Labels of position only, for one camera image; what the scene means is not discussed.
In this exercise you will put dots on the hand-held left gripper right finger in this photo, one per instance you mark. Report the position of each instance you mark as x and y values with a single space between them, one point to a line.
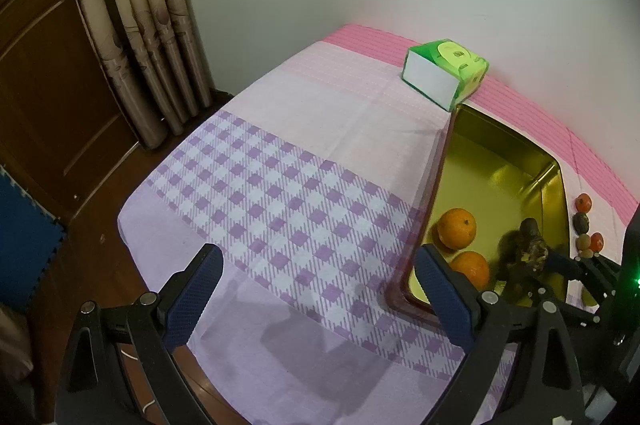
445 300

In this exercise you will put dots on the maroon tin box gold inside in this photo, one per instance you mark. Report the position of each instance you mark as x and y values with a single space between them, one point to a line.
500 175

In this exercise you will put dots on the large orange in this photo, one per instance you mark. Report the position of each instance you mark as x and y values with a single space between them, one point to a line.
456 228

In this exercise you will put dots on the blue foam mat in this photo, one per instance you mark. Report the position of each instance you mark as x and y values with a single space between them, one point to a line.
25 235

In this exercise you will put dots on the medium orange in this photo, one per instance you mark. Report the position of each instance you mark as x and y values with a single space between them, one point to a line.
470 269

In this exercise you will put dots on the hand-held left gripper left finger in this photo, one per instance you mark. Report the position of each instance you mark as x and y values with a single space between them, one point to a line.
192 297

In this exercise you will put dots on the brown longan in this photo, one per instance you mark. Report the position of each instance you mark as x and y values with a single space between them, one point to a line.
583 241

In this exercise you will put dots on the beige patterned curtain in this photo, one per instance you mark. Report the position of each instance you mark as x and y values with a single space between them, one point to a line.
130 20

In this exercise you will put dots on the green tissue pack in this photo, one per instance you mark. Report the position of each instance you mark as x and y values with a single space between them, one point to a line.
445 72

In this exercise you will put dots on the brown wooden door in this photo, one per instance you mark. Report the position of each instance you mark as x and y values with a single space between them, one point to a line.
50 95

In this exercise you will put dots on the pink purple checked tablecloth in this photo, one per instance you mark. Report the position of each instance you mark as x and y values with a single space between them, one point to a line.
300 155

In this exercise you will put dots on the small dark passion fruit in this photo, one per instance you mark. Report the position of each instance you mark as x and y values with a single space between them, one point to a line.
581 222

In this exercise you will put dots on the red tomato with stem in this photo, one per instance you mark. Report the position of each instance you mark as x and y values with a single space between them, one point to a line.
582 203

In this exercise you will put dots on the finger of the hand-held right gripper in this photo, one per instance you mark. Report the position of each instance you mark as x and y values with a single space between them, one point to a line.
580 317
595 277

